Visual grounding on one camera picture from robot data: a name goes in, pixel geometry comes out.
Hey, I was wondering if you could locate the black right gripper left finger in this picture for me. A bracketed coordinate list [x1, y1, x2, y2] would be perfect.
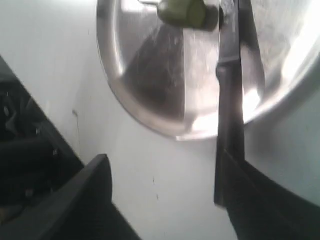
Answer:
[0, 154, 140, 240]

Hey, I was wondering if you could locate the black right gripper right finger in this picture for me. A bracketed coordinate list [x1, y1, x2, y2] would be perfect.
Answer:
[223, 152, 320, 240]

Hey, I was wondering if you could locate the black handled kitchen knife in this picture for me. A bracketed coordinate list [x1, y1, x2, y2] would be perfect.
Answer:
[214, 0, 260, 208]

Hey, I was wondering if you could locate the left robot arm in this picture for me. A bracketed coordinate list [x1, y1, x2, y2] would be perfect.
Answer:
[0, 59, 84, 224]

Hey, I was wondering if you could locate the round stainless steel plate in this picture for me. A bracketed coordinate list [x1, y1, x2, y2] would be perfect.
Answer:
[96, 0, 320, 141]

